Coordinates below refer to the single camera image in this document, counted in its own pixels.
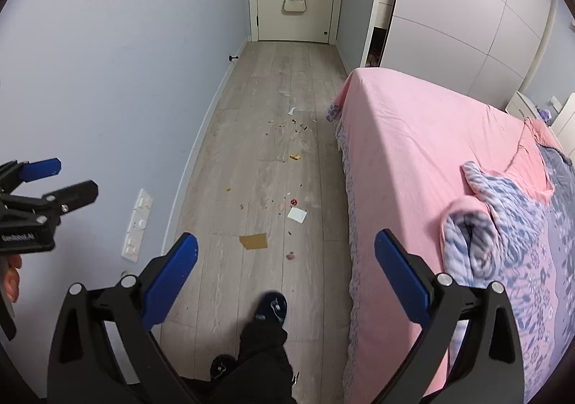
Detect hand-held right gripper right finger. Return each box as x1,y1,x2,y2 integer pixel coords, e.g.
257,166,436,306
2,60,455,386
375,229,526,404

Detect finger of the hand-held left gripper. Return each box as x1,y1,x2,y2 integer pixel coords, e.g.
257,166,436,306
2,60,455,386
0,180,98,235
0,157,62,196

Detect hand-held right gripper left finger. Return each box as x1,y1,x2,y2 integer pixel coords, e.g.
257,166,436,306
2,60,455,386
47,232,199,404

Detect person's left hand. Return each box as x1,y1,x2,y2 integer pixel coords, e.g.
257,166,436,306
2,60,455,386
5,253,23,303

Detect brown cardboard piece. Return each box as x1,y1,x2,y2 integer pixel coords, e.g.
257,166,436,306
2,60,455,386
239,234,269,251

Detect dark blue printed slipper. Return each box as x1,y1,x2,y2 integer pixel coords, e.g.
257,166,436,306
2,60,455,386
210,354,236,381
254,291,288,325

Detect floral purple blanket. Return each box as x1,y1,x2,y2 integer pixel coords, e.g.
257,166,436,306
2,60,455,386
439,116,575,404

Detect person's black trouser leg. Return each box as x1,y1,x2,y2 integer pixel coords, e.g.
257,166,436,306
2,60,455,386
180,318,298,404

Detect bed with pink sheet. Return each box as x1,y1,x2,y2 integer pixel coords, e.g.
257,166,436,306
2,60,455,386
327,67,575,404

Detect scattered dark crumbs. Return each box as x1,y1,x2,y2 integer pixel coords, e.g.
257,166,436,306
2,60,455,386
265,118,311,137

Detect white nightstand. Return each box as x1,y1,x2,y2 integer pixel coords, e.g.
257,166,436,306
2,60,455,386
505,91,546,119

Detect white padded headboard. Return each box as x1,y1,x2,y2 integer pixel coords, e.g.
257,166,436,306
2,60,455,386
550,94,575,148

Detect white sliding wardrobe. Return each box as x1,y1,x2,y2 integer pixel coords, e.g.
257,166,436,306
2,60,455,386
379,0,558,117

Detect white double wall socket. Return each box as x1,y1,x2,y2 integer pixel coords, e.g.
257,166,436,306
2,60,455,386
127,188,153,244

